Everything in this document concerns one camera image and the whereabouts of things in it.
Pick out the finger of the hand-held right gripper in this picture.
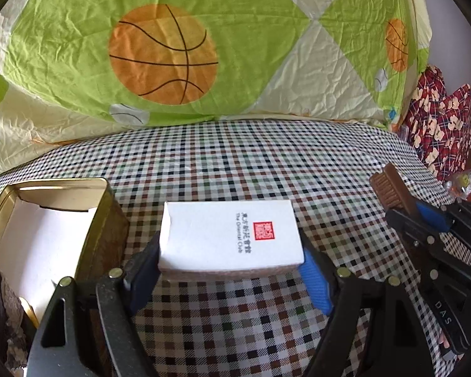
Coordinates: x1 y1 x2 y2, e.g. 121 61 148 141
414 200 471 244
385 209 471 265

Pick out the gold tin box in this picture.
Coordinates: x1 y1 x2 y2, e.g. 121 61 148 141
0 178 131 370

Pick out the brown comb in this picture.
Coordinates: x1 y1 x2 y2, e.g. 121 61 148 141
369 163 420 221

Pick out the small yellow toy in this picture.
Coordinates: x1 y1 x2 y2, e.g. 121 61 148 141
445 167 471 199

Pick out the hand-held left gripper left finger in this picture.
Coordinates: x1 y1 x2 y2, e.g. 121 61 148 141
25 231 162 377

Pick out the red bear print cloth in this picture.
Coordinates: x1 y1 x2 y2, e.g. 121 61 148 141
400 66 471 183

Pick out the checkered tablecloth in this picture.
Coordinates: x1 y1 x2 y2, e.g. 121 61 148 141
0 118 471 377

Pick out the green basketball print bedsheet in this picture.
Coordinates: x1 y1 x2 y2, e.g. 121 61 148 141
0 0 432 177

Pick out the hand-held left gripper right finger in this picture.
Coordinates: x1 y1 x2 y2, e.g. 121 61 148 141
297 236 436 377

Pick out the white box with red label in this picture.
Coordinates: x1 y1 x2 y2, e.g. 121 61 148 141
158 200 305 279

